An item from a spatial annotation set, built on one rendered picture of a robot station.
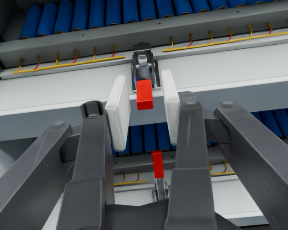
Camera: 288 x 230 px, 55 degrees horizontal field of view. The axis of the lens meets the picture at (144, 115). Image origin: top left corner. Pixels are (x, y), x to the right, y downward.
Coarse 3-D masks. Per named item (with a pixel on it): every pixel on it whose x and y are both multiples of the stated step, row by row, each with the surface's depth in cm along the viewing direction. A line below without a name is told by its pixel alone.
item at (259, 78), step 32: (0, 0) 36; (0, 32) 35; (256, 32) 30; (0, 64) 31; (32, 64) 31; (128, 64) 29; (160, 64) 29; (192, 64) 28; (224, 64) 28; (256, 64) 27; (0, 96) 29; (32, 96) 28; (64, 96) 28; (96, 96) 27; (160, 96) 26; (224, 96) 27; (256, 96) 27; (0, 128) 29; (32, 128) 29
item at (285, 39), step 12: (192, 48) 29; (204, 48) 29; (216, 48) 29; (228, 48) 29; (240, 48) 29; (108, 60) 29; (120, 60) 29; (132, 60) 29; (24, 72) 30; (36, 72) 30; (48, 72) 30
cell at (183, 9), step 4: (176, 0) 32; (180, 0) 32; (184, 0) 32; (188, 0) 32; (176, 4) 32; (180, 4) 32; (184, 4) 31; (188, 4) 32; (176, 8) 32; (180, 8) 31; (184, 8) 31; (188, 8) 31; (176, 12) 32; (180, 12) 31; (184, 12) 31; (188, 12) 31; (192, 12) 31
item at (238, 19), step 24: (120, 24) 30; (144, 24) 29; (168, 24) 29; (192, 24) 29; (216, 24) 29; (240, 24) 29; (264, 24) 29; (0, 48) 30; (24, 48) 29; (48, 48) 30; (72, 48) 30; (96, 48) 30; (120, 48) 30
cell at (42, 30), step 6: (48, 6) 35; (54, 6) 35; (48, 12) 34; (54, 12) 34; (42, 18) 33; (48, 18) 33; (54, 18) 34; (42, 24) 32; (48, 24) 33; (54, 24) 34; (42, 30) 32; (48, 30) 32; (36, 36) 32
